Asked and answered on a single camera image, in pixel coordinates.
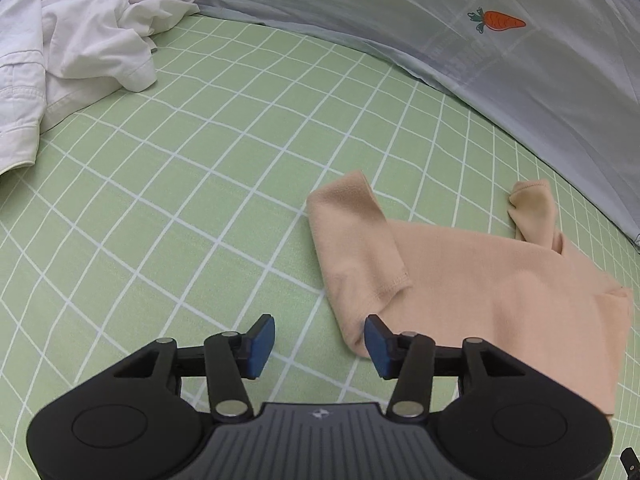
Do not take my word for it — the green checked bed sheet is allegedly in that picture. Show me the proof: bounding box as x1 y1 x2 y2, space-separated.
0 12 640 480

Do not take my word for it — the beige shirt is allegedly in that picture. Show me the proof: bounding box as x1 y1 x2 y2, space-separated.
306 170 633 417

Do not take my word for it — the white shirt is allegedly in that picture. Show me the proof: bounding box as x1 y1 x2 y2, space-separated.
30 0 201 131

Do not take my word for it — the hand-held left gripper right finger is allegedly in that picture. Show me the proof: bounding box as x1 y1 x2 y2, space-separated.
364 314 536 420

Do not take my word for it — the grey printed bed sheet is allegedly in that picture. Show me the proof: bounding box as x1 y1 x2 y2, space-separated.
130 0 640 252

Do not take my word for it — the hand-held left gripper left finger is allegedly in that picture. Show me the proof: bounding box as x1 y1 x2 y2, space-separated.
105 314 277 420

